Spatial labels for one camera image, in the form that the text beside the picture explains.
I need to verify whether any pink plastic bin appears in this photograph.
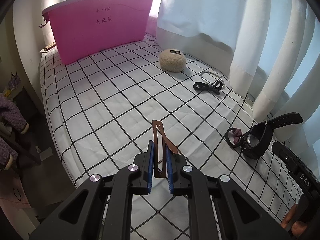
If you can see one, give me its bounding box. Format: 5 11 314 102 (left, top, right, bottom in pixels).
42 0 159 65

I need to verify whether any white black checkered tablecloth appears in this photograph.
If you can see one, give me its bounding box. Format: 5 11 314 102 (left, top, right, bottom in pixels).
39 31 309 240

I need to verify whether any purple fluffy garment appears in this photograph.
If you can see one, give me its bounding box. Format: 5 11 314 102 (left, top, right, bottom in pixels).
0 92 28 170

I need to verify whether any black bow hair tie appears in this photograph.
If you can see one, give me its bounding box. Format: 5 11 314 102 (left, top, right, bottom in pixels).
193 79 223 96

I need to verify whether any purple knotted hair tie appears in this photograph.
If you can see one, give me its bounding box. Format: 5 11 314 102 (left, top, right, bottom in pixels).
226 127 244 150

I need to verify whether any cardboard box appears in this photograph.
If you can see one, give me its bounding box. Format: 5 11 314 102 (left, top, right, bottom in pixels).
0 177 32 209

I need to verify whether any white curtain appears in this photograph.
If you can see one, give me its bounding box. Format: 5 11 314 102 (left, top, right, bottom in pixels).
156 0 242 55
229 0 320 150

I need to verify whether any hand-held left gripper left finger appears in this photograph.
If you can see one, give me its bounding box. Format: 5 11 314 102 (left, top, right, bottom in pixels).
29 141 154 240

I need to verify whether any beige fluffy scrunchie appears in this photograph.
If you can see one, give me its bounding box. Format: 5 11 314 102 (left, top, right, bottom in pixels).
159 49 187 73

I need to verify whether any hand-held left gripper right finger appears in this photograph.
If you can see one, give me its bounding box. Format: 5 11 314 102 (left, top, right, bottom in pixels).
166 150 292 240

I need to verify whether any person's right hand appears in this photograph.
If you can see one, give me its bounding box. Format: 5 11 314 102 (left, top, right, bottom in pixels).
281 202 307 238

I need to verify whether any black wrist watch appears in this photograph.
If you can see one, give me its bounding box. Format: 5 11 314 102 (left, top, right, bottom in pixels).
241 113 304 160

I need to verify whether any silver bangle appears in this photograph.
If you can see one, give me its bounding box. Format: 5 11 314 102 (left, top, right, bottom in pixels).
200 71 225 90

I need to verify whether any brown hair clip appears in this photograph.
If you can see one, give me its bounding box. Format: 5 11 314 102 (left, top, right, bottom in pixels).
152 119 179 179

